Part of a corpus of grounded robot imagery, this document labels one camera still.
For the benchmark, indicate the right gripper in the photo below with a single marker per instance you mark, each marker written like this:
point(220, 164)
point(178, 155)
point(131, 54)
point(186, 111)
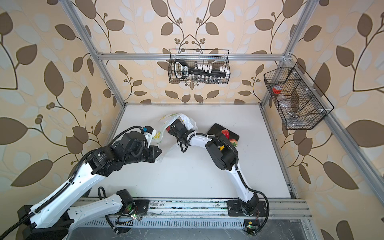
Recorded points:
point(171, 131)

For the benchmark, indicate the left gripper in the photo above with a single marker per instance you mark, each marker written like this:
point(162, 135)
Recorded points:
point(153, 154)

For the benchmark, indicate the white plastic bag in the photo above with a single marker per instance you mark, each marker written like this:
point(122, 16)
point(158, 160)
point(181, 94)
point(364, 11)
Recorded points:
point(163, 139)

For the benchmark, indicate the red fake strawberry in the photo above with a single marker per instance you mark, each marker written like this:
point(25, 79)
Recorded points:
point(234, 142)
point(226, 133)

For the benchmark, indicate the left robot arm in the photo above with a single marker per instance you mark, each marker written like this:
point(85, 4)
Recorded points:
point(54, 217)

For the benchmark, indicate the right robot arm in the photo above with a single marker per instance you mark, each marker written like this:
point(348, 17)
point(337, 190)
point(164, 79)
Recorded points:
point(221, 144)

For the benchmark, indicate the black square tray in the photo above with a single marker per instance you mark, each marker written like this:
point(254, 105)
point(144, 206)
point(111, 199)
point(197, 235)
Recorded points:
point(231, 136)

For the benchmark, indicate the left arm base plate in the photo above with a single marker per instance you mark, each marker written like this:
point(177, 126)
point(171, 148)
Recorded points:
point(136, 207)

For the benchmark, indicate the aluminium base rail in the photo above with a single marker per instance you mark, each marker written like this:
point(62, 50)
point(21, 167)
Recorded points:
point(208, 214)

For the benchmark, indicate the back wire basket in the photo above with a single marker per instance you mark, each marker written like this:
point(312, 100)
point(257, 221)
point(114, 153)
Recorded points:
point(215, 57)

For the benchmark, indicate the wire basket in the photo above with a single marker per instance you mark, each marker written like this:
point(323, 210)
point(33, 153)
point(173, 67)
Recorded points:
point(303, 104)
point(215, 57)

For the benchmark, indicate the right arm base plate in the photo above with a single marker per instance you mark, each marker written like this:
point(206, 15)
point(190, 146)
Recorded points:
point(237, 208)

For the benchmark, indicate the right wire basket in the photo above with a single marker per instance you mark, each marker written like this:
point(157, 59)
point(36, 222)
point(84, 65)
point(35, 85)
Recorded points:
point(303, 104)

